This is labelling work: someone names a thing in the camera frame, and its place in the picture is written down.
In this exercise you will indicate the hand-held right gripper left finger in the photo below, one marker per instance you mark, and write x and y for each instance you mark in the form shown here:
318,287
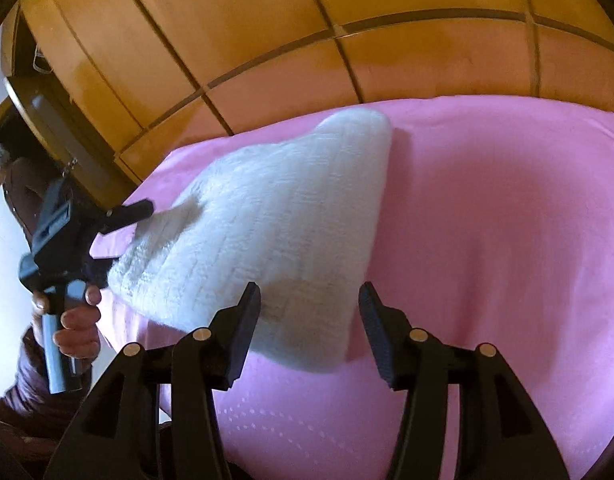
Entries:
242,340

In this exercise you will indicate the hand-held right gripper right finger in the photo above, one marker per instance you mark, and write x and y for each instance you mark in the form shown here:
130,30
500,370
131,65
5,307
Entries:
379,340

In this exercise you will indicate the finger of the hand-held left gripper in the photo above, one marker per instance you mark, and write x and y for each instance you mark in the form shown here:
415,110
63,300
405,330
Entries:
132,211
103,266

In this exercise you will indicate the white knitted sweater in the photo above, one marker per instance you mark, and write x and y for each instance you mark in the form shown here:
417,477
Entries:
287,220

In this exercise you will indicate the person's left forearm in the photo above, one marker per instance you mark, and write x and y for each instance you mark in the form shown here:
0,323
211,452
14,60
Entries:
32,395

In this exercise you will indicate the person's left hand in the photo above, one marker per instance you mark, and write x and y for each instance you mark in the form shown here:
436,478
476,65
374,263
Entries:
79,320

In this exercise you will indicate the person's upper body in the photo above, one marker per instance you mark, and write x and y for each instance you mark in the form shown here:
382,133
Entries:
24,195

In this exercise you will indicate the pink bed blanket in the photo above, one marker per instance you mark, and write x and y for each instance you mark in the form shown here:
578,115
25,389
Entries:
487,235

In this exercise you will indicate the wooden wardrobe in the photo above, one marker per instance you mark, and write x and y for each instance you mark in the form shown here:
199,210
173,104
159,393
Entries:
312,35

